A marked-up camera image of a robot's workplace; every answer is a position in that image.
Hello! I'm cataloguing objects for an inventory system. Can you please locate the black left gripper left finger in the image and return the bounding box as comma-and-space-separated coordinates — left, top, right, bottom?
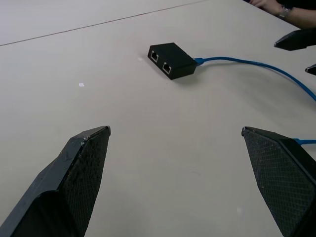
0, 125, 112, 237

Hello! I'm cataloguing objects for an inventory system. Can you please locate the blue Ethernet cable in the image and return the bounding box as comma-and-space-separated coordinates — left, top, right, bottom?
194, 56, 316, 146

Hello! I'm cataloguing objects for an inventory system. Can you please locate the black ethernet splitter box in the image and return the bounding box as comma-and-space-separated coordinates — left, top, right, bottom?
148, 42, 198, 80

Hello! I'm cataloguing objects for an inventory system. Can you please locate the person's bare hand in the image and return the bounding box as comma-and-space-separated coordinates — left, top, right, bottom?
249, 0, 283, 16

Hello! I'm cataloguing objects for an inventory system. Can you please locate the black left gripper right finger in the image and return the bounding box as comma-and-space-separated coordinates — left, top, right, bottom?
241, 126, 316, 237

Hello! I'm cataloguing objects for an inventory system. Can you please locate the silver wristwatch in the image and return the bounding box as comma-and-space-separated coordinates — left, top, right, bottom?
278, 4, 294, 20

